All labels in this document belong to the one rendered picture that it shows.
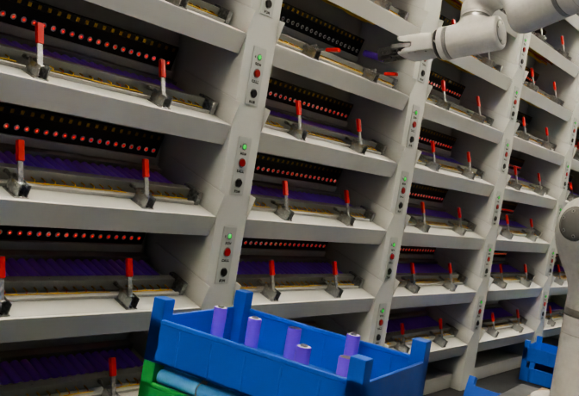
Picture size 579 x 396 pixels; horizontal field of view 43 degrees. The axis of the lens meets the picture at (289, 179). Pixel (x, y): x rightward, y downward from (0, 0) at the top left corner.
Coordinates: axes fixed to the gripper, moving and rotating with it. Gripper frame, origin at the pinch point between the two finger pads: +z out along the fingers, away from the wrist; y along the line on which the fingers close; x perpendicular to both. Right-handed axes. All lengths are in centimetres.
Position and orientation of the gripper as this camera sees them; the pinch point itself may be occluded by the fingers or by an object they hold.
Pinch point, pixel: (387, 54)
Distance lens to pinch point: 203.2
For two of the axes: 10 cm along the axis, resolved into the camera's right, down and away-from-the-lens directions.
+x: 0.0, 9.9, -1.2
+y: -6.0, -1.0, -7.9
